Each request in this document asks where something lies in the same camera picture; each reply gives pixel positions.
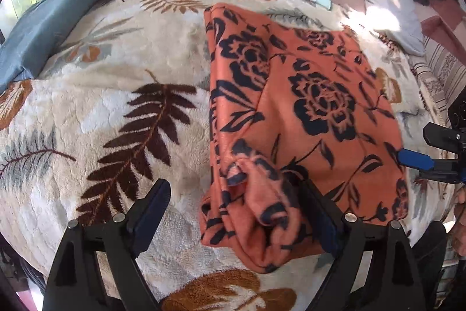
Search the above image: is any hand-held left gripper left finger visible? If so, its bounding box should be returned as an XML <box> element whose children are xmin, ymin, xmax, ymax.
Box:
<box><xmin>42</xmin><ymin>178</ymin><xmax>172</xmax><ymax>311</ymax></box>

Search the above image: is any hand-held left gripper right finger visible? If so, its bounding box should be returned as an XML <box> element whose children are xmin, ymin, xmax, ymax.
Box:
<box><xmin>299</xmin><ymin>179</ymin><xmax>427</xmax><ymax>311</ymax></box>

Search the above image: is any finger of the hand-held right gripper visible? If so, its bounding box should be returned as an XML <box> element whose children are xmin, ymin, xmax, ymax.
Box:
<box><xmin>397</xmin><ymin>148</ymin><xmax>466</xmax><ymax>185</ymax></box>
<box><xmin>423</xmin><ymin>122</ymin><xmax>466</xmax><ymax>153</ymax></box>

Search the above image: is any orange floral garment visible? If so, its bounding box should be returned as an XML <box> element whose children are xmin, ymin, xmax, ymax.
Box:
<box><xmin>198</xmin><ymin>3</ymin><xmax>410</xmax><ymax>273</ymax></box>

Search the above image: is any person's right hand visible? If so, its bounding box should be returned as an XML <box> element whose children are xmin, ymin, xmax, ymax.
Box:
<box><xmin>451</xmin><ymin>185</ymin><xmax>466</xmax><ymax>258</ymax></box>

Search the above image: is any beige striped cover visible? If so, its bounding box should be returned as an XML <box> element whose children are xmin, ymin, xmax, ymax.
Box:
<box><xmin>408</xmin><ymin>38</ymin><xmax>460</xmax><ymax>129</ymax></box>

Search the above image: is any reddish-brown cloth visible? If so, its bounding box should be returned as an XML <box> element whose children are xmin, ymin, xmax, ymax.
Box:
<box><xmin>419</xmin><ymin>1</ymin><xmax>466</xmax><ymax>57</ymax></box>

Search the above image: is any cream leaf-print blanket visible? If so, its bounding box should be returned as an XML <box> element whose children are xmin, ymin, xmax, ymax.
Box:
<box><xmin>0</xmin><ymin>0</ymin><xmax>456</xmax><ymax>311</ymax></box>

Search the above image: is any blue cloth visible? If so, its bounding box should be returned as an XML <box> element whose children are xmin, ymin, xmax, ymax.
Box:
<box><xmin>0</xmin><ymin>0</ymin><xmax>112</xmax><ymax>93</ymax></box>

